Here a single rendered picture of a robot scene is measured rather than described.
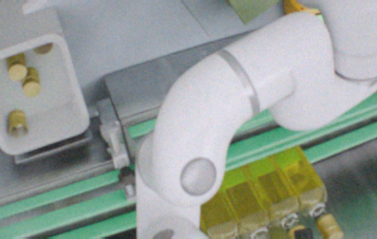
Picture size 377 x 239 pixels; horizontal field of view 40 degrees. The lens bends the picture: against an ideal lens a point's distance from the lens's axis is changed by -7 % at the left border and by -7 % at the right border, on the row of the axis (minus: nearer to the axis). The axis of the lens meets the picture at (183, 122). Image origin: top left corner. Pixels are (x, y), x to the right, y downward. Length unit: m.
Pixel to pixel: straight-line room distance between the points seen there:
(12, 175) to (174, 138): 0.56
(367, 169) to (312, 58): 0.67
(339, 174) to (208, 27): 0.45
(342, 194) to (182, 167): 0.71
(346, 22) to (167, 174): 0.28
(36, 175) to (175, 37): 0.37
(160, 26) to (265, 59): 0.44
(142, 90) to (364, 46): 0.45
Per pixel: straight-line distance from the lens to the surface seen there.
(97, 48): 1.00
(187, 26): 1.03
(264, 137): 1.01
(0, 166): 1.09
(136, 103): 0.96
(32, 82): 0.94
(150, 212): 0.70
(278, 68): 0.61
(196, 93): 0.57
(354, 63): 0.71
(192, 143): 0.55
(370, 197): 1.22
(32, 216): 1.01
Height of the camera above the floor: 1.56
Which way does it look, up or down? 43 degrees down
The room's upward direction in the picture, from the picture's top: 153 degrees clockwise
